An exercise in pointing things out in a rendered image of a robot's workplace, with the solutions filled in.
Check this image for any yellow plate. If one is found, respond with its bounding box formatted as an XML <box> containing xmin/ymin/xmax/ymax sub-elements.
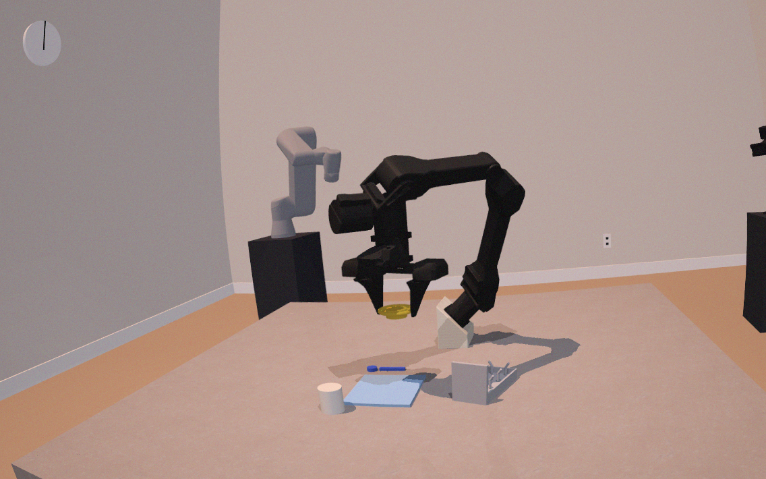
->
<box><xmin>378</xmin><ymin>304</ymin><xmax>411</xmax><ymax>319</ymax></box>

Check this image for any light blue square mat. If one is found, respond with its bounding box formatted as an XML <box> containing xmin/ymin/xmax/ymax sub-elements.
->
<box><xmin>343</xmin><ymin>374</ymin><xmax>426</xmax><ymax>407</ymax></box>

